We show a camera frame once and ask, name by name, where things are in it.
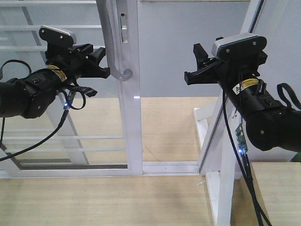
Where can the silver door handle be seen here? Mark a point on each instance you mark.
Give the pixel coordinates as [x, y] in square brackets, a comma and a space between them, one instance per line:
[109, 43]

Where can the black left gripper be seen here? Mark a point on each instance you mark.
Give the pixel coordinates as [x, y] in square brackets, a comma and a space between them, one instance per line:
[66, 63]

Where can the white triangular support brace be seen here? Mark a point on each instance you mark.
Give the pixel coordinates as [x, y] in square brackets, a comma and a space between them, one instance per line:
[219, 183]

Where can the light wooden box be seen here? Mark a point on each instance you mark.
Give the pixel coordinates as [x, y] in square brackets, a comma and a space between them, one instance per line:
[278, 189]

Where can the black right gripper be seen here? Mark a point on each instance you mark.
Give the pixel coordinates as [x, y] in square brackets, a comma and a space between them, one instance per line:
[249, 77]

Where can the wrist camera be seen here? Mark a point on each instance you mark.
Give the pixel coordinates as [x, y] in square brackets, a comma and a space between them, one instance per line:
[238, 46]
[58, 37]

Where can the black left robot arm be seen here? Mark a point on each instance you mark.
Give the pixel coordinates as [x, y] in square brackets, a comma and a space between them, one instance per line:
[29, 97]

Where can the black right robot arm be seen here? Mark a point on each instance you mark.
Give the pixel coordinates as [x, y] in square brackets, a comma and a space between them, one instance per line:
[269, 123]

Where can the white sliding glass door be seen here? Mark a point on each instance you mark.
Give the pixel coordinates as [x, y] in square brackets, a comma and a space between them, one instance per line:
[76, 136]

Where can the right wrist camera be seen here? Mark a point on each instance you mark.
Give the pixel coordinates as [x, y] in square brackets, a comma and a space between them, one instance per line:
[238, 46]

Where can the wooden base platform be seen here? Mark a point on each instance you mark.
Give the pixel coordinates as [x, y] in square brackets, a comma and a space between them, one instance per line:
[168, 134]

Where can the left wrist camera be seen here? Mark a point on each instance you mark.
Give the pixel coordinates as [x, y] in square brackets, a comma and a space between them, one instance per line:
[58, 37]

